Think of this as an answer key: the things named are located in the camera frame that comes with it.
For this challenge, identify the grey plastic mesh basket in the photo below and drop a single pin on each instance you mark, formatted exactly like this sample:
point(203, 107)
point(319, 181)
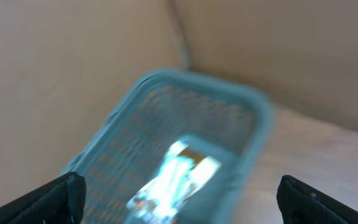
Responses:
point(227, 121)

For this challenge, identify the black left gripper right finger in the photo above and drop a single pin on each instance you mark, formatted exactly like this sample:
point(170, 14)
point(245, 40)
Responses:
point(300, 203)

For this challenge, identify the teal wet wipes pack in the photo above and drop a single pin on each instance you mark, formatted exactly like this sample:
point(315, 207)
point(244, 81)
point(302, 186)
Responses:
point(183, 172)

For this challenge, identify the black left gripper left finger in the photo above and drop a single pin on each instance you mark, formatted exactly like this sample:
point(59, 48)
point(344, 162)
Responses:
point(59, 201)

